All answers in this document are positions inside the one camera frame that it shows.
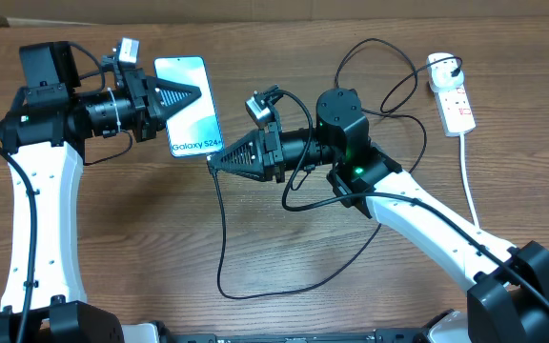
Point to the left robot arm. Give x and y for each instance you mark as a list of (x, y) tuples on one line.
[(42, 138)]

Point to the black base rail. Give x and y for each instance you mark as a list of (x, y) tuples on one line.
[(404, 335)]

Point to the blue Galaxy smartphone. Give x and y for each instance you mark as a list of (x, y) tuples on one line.
[(195, 130)]

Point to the white charger plug adapter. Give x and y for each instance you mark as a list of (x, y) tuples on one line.
[(444, 71)]

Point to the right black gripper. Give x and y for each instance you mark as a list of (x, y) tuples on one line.
[(268, 152)]

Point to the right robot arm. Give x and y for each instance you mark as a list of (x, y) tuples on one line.
[(506, 287)]

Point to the white power strip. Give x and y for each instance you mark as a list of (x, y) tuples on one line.
[(455, 111)]

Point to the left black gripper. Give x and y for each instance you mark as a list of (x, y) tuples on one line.
[(152, 110)]

